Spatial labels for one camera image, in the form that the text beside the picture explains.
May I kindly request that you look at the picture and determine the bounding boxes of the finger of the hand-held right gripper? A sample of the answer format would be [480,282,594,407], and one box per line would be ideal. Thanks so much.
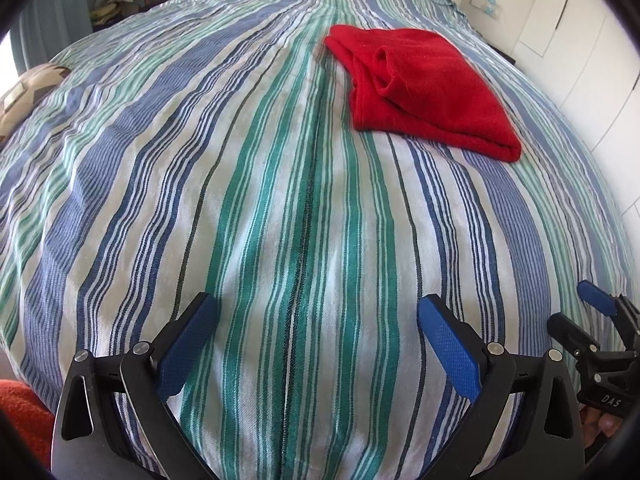
[546,311,603,363]
[576,279,640,347]

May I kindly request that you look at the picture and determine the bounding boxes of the white wall outlet panel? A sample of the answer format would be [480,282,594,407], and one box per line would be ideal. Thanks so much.
[472,0,503,22]

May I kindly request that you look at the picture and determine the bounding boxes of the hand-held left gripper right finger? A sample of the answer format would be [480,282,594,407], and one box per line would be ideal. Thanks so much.
[417,294,586,480]

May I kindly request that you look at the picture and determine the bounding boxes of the white wardrobe doors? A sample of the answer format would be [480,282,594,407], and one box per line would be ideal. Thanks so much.
[500,0,640,161]

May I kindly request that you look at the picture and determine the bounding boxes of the beige patterned cushion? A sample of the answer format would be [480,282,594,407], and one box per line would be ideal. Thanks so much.
[0,62,72,142]

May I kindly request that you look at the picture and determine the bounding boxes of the orange knitted cloth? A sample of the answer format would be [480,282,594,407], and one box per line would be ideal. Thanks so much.
[0,380,56,466]

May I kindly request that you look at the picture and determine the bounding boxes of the red towel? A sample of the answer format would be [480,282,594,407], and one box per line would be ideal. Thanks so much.
[324,24,522,163]

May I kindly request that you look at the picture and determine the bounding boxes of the blue-grey curtain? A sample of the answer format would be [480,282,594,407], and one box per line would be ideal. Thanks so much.
[10,0,96,76]

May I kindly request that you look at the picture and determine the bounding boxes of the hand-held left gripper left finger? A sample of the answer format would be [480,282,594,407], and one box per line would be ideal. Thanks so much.
[50,291,221,480]

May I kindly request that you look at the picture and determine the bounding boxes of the person's right hand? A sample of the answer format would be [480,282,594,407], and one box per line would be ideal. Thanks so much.
[581,405,626,462]

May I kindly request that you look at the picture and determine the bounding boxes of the striped bedspread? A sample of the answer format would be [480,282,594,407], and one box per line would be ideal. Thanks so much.
[0,0,632,480]

